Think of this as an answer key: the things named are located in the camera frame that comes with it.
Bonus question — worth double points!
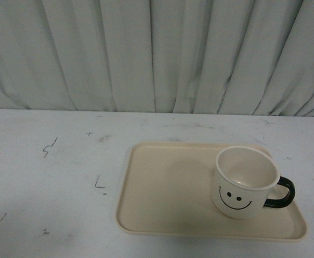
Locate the white smiley mug black handle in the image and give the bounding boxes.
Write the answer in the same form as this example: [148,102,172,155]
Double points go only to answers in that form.
[211,146,296,219]

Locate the beige rectangular plastic tray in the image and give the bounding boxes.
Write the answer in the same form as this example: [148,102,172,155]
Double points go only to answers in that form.
[116,142,307,242]

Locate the white pleated curtain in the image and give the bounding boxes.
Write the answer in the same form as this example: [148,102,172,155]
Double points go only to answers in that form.
[0,1,314,117]

